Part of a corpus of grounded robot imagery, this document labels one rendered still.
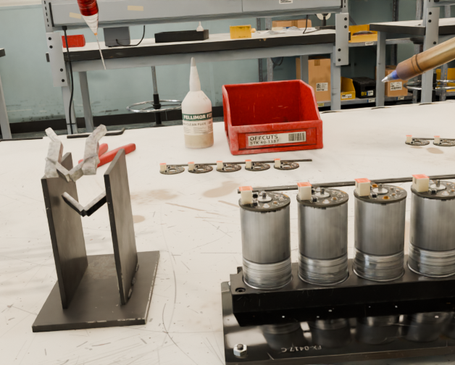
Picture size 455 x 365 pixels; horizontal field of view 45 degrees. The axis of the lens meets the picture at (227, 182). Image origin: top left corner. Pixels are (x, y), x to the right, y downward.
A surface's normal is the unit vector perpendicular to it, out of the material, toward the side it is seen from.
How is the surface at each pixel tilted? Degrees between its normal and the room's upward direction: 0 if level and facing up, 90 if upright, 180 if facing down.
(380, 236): 90
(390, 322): 0
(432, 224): 90
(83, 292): 0
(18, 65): 90
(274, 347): 0
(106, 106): 90
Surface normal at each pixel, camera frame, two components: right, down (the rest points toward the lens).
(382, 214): -0.18, 0.31
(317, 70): 0.15, 0.30
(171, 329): -0.06, -0.95
